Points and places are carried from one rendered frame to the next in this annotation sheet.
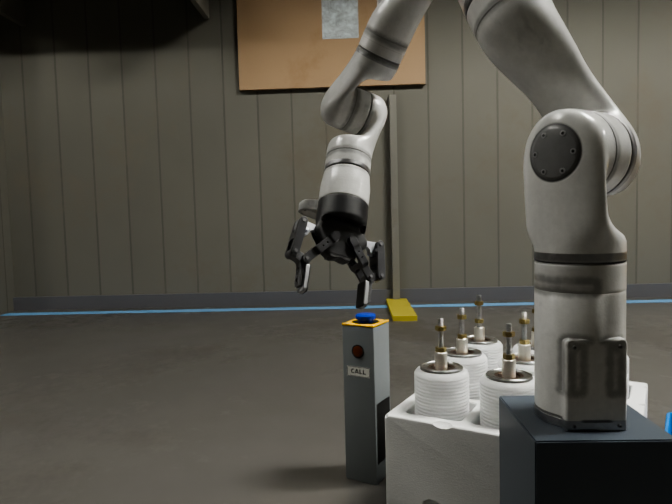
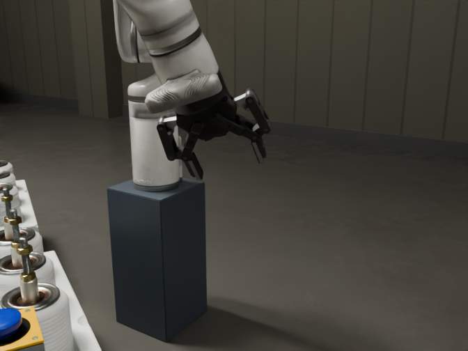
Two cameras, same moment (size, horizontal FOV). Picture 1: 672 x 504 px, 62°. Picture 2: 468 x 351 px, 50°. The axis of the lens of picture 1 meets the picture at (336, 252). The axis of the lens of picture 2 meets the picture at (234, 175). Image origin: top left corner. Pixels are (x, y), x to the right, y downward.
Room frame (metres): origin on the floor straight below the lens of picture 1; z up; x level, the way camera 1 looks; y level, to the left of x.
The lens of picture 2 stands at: (1.35, 0.37, 0.60)
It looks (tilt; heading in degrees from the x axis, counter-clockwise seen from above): 16 degrees down; 211
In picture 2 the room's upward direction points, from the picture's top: straight up
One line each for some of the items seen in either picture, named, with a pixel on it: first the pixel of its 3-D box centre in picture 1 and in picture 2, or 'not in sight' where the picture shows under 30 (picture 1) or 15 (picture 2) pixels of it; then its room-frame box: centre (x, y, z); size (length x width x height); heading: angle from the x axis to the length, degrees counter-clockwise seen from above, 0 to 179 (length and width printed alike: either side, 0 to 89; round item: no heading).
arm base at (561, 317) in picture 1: (578, 338); (154, 143); (0.60, -0.26, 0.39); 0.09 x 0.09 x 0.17; 88
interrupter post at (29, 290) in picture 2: (441, 360); (29, 289); (0.97, -0.18, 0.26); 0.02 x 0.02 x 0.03
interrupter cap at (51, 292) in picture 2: (441, 367); (30, 298); (0.97, -0.18, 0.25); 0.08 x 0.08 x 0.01
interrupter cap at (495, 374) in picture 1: (508, 376); (20, 263); (0.91, -0.28, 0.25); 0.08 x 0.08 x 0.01
